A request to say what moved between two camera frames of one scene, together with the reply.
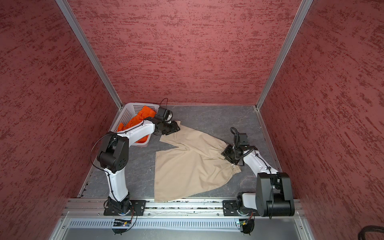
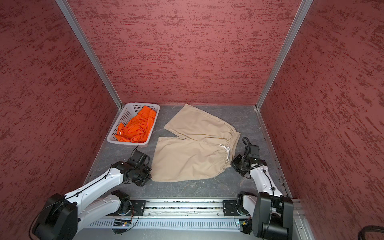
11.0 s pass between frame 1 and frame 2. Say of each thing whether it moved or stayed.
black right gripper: moved
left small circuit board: stayed
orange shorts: stayed
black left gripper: moved
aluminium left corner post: stayed
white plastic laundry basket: stayed
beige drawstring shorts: moved
